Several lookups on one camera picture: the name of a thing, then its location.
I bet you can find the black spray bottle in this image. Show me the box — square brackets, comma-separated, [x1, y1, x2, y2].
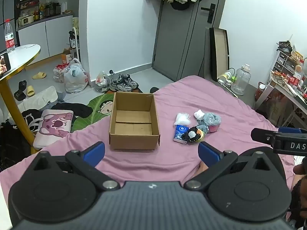
[68, 31, 77, 48]

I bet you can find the small drawer organizer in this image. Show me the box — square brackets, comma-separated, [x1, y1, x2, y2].
[273, 50, 292, 75]

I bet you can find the brown cardboard box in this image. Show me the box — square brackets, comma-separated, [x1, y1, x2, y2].
[109, 91, 161, 152]

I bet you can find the row of kitchen bottles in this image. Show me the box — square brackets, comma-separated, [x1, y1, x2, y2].
[32, 2, 62, 21]

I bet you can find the small open cardboard carton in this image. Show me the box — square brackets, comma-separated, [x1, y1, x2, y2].
[61, 48, 73, 64]

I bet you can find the round white yellow-legged table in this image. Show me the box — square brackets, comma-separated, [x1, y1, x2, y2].
[0, 44, 41, 154]

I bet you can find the dark framed board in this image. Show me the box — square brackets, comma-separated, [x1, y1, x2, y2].
[209, 27, 230, 82]

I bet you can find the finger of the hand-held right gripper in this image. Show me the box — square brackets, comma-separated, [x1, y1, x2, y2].
[251, 128, 280, 145]
[278, 127, 302, 134]

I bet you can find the pink bear cushion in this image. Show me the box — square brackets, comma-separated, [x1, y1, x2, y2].
[33, 109, 73, 149]

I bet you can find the blue tissue packet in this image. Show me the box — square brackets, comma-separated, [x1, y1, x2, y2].
[173, 124, 191, 145]

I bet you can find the grey sneaker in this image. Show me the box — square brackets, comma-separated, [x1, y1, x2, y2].
[119, 74, 139, 89]
[110, 78, 132, 93]

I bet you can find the red label water bottle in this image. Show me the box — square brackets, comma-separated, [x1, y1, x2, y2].
[4, 19, 16, 53]

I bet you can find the grey door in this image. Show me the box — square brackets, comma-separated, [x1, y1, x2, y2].
[152, 0, 223, 82]

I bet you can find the person's right hand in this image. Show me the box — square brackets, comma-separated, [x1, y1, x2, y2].
[293, 159, 307, 175]

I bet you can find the black framed glass door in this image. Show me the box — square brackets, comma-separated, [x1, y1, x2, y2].
[0, 0, 20, 51]

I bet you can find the large white plastic bag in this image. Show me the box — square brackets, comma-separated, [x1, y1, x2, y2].
[64, 58, 89, 94]

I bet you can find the large clear water jug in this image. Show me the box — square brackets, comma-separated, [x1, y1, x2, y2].
[231, 64, 251, 96]

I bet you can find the black clothes pile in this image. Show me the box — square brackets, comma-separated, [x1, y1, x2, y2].
[51, 103, 93, 118]

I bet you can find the person's leg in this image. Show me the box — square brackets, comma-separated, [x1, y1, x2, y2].
[198, 162, 210, 176]

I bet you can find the small clear trash bag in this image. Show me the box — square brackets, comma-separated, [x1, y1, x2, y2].
[95, 71, 111, 93]

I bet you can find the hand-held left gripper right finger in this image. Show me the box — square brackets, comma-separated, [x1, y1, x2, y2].
[183, 141, 273, 191]

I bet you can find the grey and pink plush toy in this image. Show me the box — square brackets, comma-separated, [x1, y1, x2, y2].
[203, 113, 221, 133]

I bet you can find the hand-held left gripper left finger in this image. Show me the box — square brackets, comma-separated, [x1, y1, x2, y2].
[32, 141, 121, 192]

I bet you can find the black door handle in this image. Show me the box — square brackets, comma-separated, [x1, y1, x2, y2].
[201, 3, 216, 24]

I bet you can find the green cartoon floor mat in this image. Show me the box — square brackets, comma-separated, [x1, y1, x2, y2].
[71, 87, 144, 133]

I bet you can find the yellow lidded jar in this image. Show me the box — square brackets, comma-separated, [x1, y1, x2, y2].
[218, 68, 235, 83]

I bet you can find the red and white snack bag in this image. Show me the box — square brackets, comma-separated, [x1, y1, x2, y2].
[53, 63, 66, 83]

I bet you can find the white narrow rack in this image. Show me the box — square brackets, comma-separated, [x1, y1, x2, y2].
[72, 17, 81, 64]

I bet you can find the white towel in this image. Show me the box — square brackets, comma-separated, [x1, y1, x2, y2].
[20, 86, 59, 115]

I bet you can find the person's black lace clothing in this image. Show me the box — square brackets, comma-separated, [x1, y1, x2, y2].
[289, 175, 307, 230]

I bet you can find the pink bed sheet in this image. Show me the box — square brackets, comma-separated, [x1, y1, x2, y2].
[0, 75, 296, 193]

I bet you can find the cluttered desk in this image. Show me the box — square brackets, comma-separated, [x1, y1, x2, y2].
[254, 71, 307, 131]

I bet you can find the black and white tote bag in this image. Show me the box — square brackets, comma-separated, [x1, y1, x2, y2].
[21, 109, 43, 133]

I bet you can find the dark cloth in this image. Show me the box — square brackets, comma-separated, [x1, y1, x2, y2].
[0, 122, 33, 170]

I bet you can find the white kitchen cabinet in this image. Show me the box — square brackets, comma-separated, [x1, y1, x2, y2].
[18, 14, 73, 58]

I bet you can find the clear plastic bag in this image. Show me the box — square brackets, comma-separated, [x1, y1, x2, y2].
[174, 112, 191, 126]

